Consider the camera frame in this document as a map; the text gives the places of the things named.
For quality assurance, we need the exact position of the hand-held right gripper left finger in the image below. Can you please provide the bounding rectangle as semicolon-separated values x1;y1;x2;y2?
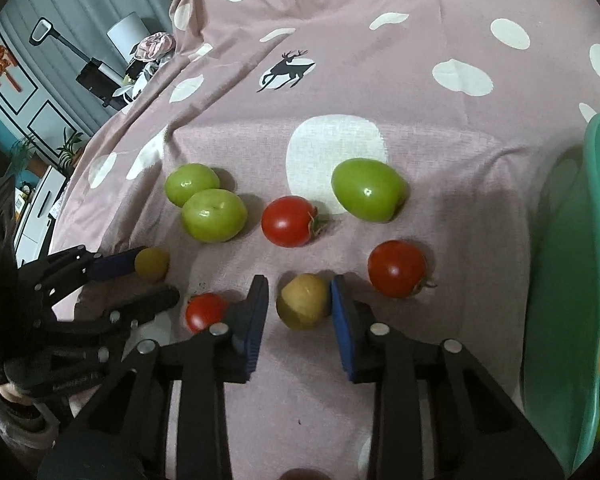
37;275;270;480

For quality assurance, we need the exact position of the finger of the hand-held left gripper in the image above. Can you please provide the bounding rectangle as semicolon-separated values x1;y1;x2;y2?
17;245;150;303
0;285;181;397

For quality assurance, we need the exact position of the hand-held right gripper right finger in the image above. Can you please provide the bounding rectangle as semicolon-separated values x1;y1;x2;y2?
330;274;566;480

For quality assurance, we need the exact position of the small yellow plum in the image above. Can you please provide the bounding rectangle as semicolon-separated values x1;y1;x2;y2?
134;247;171;282

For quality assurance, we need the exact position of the small red tomato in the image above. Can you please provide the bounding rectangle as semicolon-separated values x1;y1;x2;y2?
185;293;230;335

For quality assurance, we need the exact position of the large green mango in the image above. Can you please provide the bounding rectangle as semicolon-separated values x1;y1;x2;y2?
331;158;409;224

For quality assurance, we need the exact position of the green plastic basin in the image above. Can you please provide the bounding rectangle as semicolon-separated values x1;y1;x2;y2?
522;112;600;477

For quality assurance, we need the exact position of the person's left hand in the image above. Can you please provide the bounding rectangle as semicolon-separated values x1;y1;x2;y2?
0;383;34;407

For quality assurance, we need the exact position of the white cabinet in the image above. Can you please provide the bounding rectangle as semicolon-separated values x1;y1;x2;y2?
14;164;67;263

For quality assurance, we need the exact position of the potted plant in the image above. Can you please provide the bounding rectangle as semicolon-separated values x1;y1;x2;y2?
56;127;87;169
9;136;37;172

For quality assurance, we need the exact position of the black stick vacuum cleaner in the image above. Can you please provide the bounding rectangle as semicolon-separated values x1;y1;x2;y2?
30;17;124;107

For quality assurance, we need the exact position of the black and white bag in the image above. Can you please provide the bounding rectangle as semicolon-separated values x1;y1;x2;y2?
122;59;160;102

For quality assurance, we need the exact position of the pink crumpled cloth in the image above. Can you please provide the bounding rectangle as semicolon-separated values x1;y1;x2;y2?
132;32;176;62

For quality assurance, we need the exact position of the white cylindrical lamp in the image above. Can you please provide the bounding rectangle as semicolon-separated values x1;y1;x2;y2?
106;11;146;59

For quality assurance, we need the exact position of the pink polka-dot blanket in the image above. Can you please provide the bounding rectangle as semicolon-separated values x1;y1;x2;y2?
45;0;600;480

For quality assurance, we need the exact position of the grey curtain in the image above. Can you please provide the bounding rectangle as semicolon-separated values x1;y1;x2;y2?
10;0;193;133

